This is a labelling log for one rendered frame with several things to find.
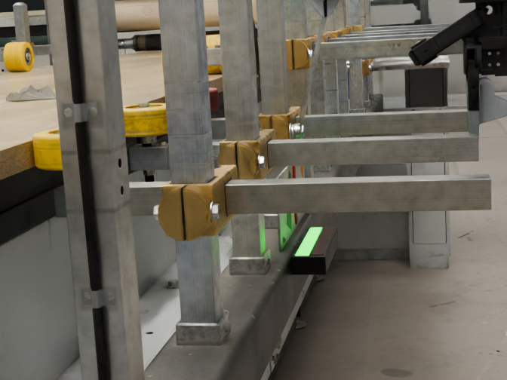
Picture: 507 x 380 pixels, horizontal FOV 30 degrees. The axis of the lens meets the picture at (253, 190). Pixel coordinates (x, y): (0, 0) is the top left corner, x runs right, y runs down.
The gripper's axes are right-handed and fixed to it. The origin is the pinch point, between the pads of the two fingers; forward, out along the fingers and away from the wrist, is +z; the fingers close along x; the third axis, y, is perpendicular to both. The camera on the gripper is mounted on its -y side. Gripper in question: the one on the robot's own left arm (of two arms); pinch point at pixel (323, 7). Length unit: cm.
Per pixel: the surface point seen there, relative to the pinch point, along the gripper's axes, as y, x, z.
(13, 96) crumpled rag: -24, -45, 11
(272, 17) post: -4.1, -6.5, 0.9
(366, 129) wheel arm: -4.0, 6.6, 17.9
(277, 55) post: -4.0, -6.1, 6.3
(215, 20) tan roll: -244, 16, -2
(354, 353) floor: -134, 38, 100
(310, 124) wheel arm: -6.9, -1.1, 16.9
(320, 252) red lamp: 12.1, -4.9, 31.8
